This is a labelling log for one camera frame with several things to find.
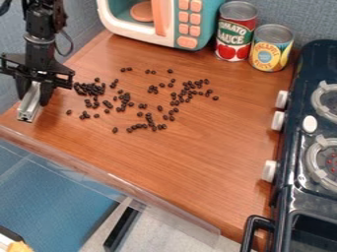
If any pile of black bits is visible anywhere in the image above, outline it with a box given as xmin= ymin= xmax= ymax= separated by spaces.
xmin=64 ymin=67 xmax=221 ymax=134

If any silver metal bar tool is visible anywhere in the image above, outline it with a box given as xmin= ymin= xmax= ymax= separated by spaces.
xmin=16 ymin=80 xmax=44 ymax=124

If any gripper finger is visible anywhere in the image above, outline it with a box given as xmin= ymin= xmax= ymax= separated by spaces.
xmin=14 ymin=75 xmax=34 ymax=100
xmin=37 ymin=81 xmax=56 ymax=107

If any red tomato sauce can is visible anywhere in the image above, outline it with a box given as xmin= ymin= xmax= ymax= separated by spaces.
xmin=214 ymin=0 xmax=260 ymax=63

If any toy microwave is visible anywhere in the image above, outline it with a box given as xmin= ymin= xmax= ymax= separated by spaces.
xmin=95 ymin=0 xmax=229 ymax=52

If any toy stove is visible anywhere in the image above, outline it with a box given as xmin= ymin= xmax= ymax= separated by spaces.
xmin=239 ymin=38 xmax=337 ymax=252

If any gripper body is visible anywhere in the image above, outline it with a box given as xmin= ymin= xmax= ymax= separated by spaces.
xmin=0 ymin=41 xmax=77 ymax=91

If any yellow pineapple can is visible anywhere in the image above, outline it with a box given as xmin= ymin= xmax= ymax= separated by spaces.
xmin=247 ymin=23 xmax=296 ymax=73

